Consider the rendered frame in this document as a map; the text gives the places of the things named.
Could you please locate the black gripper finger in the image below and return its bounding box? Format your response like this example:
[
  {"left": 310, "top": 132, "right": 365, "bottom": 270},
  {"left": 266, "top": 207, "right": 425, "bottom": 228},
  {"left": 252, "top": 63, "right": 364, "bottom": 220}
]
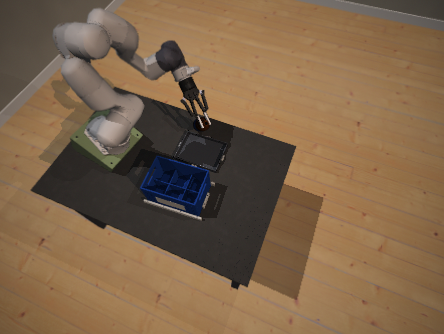
[
  {"left": 180, "top": 94, "right": 204, "bottom": 128},
  {"left": 193, "top": 90, "right": 211, "bottom": 125}
]

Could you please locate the brown glass bottle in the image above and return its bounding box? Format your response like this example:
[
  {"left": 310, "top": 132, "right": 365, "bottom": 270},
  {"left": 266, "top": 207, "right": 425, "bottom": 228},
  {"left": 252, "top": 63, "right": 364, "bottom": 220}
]
[{"left": 193, "top": 117, "right": 210, "bottom": 132}]

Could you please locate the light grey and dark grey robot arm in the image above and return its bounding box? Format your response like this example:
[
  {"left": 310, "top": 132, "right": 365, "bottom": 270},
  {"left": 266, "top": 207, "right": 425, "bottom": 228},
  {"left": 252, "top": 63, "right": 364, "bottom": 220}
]
[{"left": 52, "top": 8, "right": 200, "bottom": 155}]

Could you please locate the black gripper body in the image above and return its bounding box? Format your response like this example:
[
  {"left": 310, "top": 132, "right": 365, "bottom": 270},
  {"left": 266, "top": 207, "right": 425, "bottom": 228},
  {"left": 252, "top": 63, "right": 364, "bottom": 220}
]
[{"left": 178, "top": 77, "right": 199, "bottom": 101}]

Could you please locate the dark blue divided crate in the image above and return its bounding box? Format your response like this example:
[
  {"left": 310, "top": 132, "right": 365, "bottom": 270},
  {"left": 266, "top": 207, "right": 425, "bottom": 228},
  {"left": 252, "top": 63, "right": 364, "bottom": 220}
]
[{"left": 140, "top": 156, "right": 211, "bottom": 216}]

